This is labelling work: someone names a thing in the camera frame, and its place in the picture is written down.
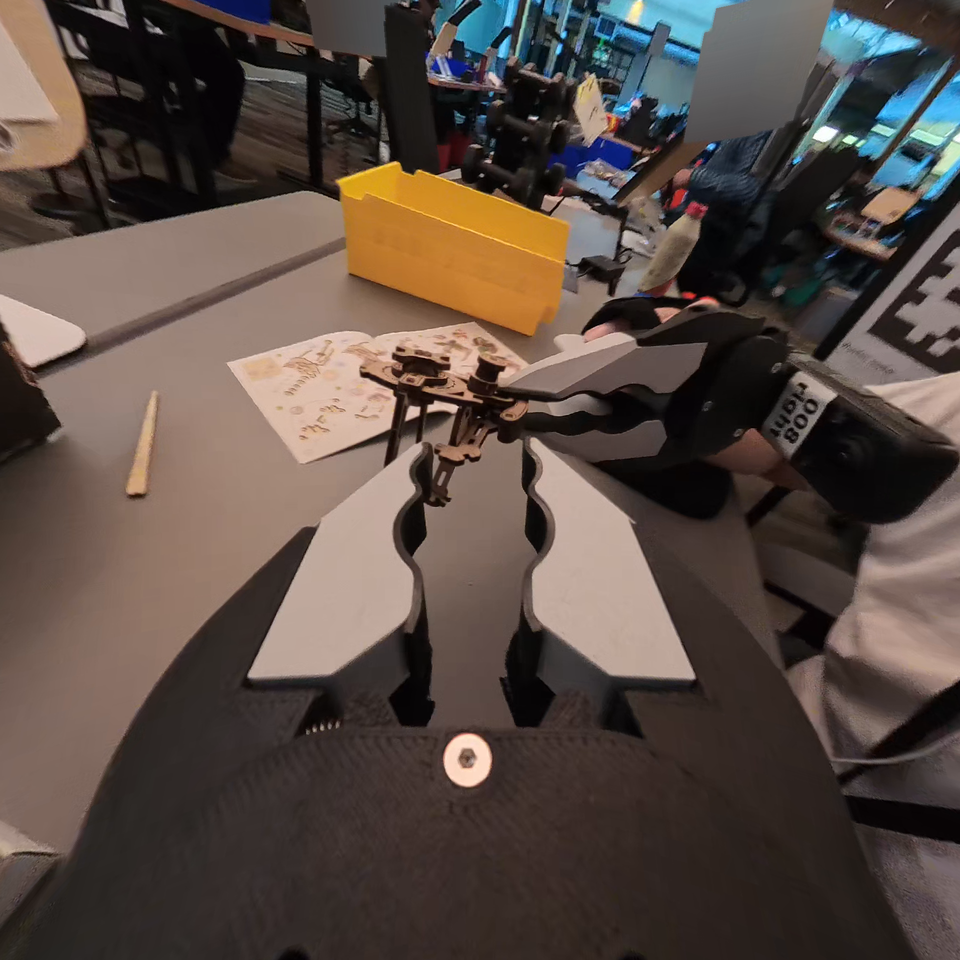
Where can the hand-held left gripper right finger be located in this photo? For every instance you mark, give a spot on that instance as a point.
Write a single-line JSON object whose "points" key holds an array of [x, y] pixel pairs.
{"points": [[600, 600]]}

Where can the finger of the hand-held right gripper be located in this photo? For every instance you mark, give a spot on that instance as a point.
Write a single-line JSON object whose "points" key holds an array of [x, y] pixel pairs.
{"points": [[585, 371], [622, 444]]}

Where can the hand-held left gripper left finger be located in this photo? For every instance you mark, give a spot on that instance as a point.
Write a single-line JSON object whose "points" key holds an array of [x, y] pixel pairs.
{"points": [[345, 592]]}

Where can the dark wooden model assembly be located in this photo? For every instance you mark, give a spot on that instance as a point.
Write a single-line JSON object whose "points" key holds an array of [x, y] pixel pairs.
{"points": [[442, 386]]}

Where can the person's right hand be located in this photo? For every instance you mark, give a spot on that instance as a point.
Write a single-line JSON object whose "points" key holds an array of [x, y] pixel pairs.
{"points": [[601, 328]]}

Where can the bottle with red cap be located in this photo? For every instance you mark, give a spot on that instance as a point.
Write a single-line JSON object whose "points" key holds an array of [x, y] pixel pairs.
{"points": [[675, 247]]}

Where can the yellow plastic bin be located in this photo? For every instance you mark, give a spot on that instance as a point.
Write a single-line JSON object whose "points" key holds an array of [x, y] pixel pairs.
{"points": [[457, 255]]}

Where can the black and white tag sign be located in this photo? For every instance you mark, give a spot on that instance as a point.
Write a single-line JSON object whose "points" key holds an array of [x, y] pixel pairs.
{"points": [[915, 307]]}

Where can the illustrated instruction booklet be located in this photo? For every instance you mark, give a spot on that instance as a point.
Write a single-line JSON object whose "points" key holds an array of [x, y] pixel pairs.
{"points": [[322, 397]]}

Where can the pale wooden stick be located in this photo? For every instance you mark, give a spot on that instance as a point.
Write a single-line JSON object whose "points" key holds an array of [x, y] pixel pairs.
{"points": [[142, 450]]}

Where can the black dumbbell rack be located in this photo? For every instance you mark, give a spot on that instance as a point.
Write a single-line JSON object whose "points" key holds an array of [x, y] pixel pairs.
{"points": [[525, 127]]}

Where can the white flat device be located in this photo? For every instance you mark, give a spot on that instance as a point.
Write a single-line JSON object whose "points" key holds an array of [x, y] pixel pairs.
{"points": [[37, 334]]}

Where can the light wooden table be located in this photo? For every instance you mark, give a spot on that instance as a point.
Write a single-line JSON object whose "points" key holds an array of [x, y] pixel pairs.
{"points": [[45, 97]]}

